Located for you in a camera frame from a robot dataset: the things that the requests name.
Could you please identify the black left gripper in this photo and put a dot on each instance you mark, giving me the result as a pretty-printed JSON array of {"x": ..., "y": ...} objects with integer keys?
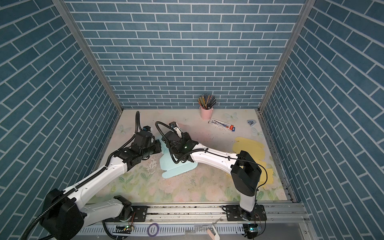
[{"x": 158, "y": 145}]

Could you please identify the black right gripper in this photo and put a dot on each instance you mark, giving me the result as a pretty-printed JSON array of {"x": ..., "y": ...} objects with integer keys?
[{"x": 187, "y": 138}]

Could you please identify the light blue paper box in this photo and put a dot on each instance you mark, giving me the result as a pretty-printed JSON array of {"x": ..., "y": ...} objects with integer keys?
[{"x": 169, "y": 167}]

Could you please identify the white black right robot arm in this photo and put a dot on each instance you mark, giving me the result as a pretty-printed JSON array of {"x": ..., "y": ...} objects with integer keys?
[{"x": 245, "y": 172}]

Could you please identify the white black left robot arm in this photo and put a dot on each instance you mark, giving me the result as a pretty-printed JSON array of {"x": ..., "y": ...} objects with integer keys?
[{"x": 66, "y": 212}]

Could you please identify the white blue pencil box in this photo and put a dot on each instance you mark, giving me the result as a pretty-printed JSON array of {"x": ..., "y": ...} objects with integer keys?
[{"x": 222, "y": 125}]

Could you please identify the yellow flat paper box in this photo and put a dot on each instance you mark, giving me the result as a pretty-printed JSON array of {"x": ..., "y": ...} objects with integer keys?
[{"x": 257, "y": 151}]

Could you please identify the pink metal pencil bucket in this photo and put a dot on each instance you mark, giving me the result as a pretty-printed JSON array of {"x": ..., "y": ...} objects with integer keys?
[{"x": 206, "y": 114}]

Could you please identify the bundle of coloured pencils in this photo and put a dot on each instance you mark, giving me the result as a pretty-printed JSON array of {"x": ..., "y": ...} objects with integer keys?
[{"x": 207, "y": 101}]

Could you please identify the left green circuit board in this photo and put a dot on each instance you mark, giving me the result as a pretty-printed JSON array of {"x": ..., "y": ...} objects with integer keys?
[{"x": 126, "y": 229}]

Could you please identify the green circuit board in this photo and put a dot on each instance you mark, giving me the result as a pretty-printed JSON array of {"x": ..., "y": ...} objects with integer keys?
[
  {"x": 126, "y": 229},
  {"x": 251, "y": 231}
]

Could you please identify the white pink clip tool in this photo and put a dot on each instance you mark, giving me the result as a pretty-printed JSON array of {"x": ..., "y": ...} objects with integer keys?
[{"x": 210, "y": 229}]

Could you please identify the right green circuit board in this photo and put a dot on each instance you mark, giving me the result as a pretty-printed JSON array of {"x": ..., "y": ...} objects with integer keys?
[{"x": 251, "y": 231}]

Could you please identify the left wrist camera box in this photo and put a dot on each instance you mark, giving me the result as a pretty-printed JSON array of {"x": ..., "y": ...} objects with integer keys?
[{"x": 147, "y": 128}]

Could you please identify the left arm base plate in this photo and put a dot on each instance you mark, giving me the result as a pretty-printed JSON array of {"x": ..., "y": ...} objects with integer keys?
[{"x": 133, "y": 214}]

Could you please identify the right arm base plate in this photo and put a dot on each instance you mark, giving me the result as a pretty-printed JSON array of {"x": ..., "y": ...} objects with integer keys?
[{"x": 236, "y": 213}]

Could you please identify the aluminium front rail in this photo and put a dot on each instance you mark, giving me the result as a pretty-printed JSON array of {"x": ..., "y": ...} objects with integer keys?
[{"x": 181, "y": 219}]

